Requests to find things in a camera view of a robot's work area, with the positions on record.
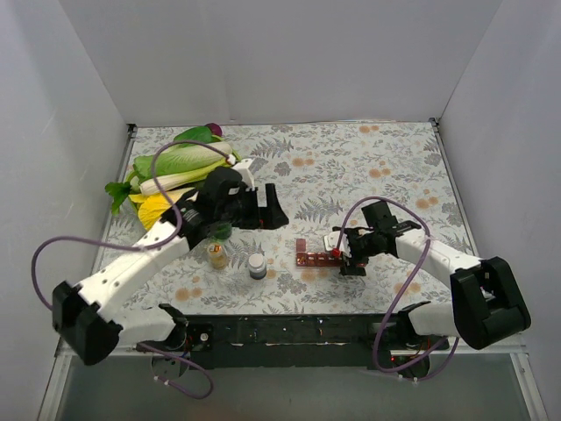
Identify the floral table mat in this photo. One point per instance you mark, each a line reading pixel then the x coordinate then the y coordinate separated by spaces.
pixel 321 173

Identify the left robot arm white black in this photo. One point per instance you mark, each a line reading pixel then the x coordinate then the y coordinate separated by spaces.
pixel 140 272

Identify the large napa cabbage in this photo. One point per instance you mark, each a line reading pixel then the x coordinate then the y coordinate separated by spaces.
pixel 176 160

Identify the red weekly pill organizer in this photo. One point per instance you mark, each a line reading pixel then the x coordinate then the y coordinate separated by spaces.
pixel 307 259

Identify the yellow napa cabbage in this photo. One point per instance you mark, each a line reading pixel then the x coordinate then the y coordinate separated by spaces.
pixel 151 208

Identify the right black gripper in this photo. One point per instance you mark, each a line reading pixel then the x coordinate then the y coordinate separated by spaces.
pixel 355 253

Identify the green glass bottle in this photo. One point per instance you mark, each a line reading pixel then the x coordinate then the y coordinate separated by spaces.
pixel 221 231

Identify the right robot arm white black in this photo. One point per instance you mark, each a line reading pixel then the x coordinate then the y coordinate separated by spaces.
pixel 486 303

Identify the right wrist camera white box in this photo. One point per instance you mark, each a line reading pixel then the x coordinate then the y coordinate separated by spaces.
pixel 337 244

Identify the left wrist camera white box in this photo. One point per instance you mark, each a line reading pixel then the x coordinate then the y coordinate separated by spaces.
pixel 244 168

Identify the purple onion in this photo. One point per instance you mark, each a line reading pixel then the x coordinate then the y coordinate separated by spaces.
pixel 215 129

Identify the white vitamin pill bottle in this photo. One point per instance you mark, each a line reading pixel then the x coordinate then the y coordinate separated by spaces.
pixel 257 266

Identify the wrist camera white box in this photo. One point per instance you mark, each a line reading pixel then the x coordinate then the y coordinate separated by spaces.
pixel 337 244
pixel 244 168

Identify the clear bottle of yellow capsules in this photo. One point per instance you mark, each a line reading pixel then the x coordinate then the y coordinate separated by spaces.
pixel 217 256

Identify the green leafy herb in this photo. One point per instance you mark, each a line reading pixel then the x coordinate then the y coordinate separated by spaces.
pixel 119 191

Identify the green plastic tray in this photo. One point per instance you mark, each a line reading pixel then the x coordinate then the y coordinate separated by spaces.
pixel 220 147

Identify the black base frame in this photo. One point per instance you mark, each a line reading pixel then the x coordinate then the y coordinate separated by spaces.
pixel 247 341

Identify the dark green leaf vegetable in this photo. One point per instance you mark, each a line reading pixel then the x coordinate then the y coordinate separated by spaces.
pixel 201 134

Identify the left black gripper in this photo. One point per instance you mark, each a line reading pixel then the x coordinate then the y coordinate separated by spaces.
pixel 256 210

